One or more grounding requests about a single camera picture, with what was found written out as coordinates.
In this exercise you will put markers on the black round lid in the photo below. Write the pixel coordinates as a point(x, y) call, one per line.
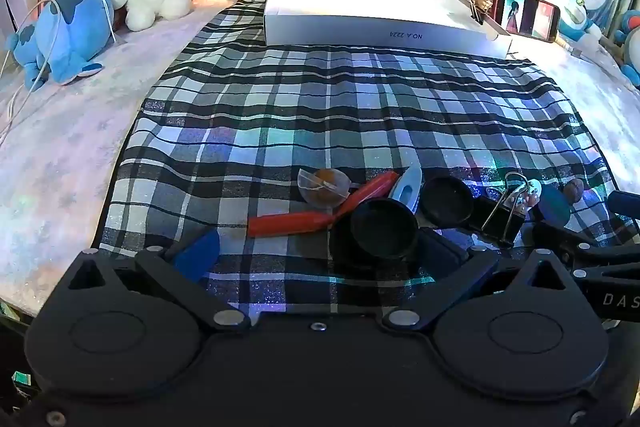
point(384, 229)
point(446, 202)

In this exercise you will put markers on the white cardboard box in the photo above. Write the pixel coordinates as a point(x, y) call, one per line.
point(360, 7)

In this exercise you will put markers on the red marker pen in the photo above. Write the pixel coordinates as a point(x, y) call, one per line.
point(372, 189)

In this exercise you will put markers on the small black binder clip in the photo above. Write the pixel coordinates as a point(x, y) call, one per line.
point(476, 7)

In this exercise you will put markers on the black white plaid cloth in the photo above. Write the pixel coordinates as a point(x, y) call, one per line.
point(350, 107)

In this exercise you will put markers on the red plastic piece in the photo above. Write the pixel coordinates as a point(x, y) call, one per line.
point(290, 224)

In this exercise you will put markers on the large black binder clip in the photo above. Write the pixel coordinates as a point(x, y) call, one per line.
point(495, 219)

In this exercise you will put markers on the white hair clip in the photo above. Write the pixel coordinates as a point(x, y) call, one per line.
point(406, 189)

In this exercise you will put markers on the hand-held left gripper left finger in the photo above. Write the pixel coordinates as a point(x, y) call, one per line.
point(200, 257)

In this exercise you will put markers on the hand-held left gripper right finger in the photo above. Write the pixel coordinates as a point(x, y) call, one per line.
point(442, 252)

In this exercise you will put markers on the blue spotted plush animal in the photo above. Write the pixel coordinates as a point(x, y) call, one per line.
point(65, 27)

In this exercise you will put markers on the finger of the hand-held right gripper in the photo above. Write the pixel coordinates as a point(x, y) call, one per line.
point(552, 207)
point(627, 204)

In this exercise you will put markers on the blue round eared plush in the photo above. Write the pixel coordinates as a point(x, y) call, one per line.
point(631, 47)

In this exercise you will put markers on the red cased smartphone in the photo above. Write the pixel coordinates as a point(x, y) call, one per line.
point(525, 14)

